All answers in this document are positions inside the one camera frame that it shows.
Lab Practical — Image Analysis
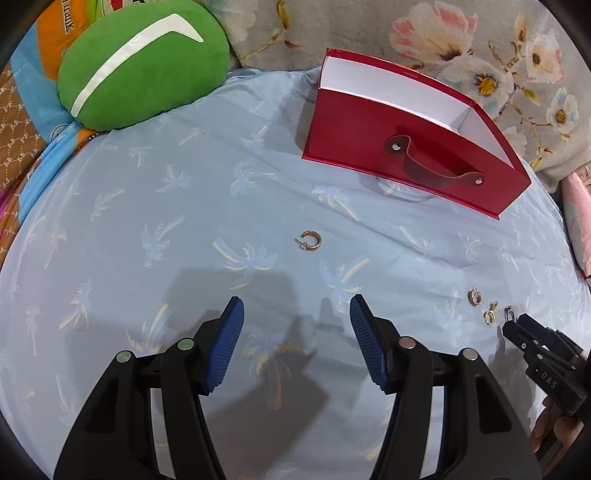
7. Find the grey floral blanket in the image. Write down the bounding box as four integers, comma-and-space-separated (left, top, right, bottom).
203, 0, 591, 185

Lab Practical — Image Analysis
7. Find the red box with handle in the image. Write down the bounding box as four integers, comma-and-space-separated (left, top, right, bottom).
301, 47, 533, 219

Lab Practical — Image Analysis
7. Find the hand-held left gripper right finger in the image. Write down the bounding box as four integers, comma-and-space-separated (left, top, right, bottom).
349, 294, 541, 480

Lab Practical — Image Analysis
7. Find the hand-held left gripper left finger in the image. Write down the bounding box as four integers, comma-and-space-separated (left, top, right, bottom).
54, 296, 245, 480

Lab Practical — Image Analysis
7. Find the colourful cartoon blanket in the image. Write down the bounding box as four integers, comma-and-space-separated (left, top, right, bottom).
0, 0, 107, 259

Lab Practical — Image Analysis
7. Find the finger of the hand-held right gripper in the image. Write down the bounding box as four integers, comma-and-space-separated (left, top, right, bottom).
518, 314, 591, 361
502, 322, 589, 416

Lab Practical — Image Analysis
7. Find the green round pillow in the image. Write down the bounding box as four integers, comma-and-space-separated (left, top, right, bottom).
58, 0, 230, 131

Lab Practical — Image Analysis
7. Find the pink pillow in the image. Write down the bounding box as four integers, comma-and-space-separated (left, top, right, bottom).
561, 171, 591, 280

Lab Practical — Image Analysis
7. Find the person's right hand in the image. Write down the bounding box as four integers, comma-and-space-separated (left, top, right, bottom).
529, 398, 587, 455

